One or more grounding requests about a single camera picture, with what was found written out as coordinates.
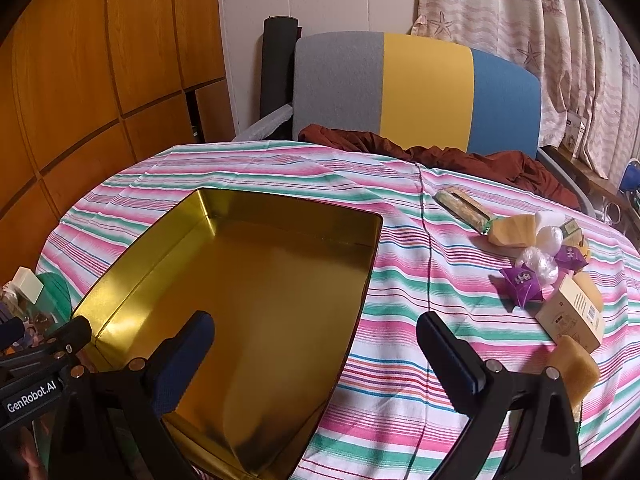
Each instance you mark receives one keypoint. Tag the purple snack packet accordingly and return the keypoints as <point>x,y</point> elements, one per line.
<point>522,285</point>
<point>570,257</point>

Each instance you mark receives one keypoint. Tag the red-brown cloth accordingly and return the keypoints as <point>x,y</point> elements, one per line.
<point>450,160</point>

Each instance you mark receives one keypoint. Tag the striped tablecloth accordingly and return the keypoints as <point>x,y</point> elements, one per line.
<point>400,285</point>

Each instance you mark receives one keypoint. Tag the grey yellow blue chair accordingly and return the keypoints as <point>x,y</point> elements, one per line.
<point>425,90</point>

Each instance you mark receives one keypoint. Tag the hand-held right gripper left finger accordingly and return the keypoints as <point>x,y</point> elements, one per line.
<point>192,345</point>

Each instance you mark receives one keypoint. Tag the small white printed box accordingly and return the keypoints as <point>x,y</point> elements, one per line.
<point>575,127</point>

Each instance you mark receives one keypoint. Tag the person's left hand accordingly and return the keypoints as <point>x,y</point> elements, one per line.
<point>32,460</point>

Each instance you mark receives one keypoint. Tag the green gold snack bar packet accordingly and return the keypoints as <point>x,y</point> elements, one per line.
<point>462,207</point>

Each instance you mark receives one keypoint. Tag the cream small box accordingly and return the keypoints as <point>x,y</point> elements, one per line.
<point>25,285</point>

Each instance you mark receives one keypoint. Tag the gold tin box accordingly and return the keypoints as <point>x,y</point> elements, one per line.
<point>260,285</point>

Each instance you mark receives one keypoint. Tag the beige cardboard box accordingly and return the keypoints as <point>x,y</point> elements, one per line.
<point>565,317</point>

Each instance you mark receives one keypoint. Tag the patterned curtain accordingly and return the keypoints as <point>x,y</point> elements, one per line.
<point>525,10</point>

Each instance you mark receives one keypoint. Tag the black rolled mat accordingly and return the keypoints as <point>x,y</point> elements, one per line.
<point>277,70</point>

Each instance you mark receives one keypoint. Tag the wooden desk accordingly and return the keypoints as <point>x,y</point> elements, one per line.
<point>575,170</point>

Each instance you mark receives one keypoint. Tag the pale green carton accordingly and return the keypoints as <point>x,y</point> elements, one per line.
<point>571,227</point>

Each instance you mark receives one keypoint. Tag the wooden wardrobe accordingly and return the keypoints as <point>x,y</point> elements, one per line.
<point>100,60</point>

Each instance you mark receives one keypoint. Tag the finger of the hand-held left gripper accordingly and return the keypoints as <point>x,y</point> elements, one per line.
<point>75,335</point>
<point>10,335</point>

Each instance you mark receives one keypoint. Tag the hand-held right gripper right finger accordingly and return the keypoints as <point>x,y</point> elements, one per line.
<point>450,360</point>

